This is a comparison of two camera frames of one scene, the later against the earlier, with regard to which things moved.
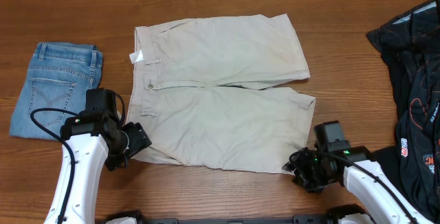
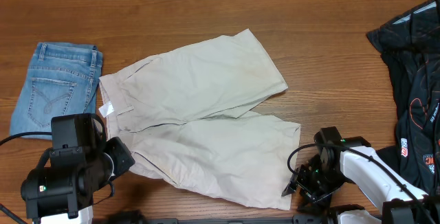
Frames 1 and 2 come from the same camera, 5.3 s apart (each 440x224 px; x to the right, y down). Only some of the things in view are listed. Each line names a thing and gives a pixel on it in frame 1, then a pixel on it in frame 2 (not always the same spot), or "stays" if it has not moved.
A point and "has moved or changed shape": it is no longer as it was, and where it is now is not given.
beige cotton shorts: [205, 90] has moved or changed shape
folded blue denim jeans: [58, 77] stays
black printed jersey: [410, 45] stays
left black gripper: [139, 138] → [125, 159]
